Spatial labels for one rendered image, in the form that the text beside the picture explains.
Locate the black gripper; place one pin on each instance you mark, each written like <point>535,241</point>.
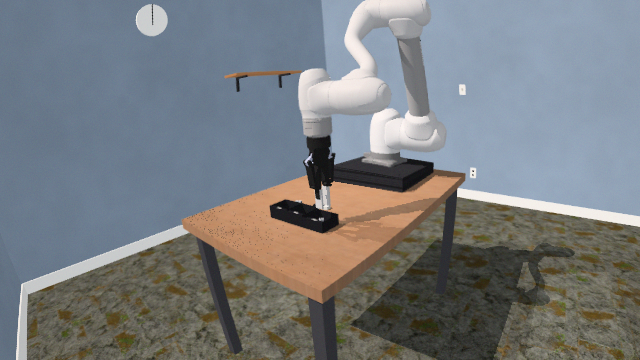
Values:
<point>319,170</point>

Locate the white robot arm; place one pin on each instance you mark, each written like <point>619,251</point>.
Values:
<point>359,93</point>

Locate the black rack of three bins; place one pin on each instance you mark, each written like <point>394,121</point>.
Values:
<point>303,215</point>

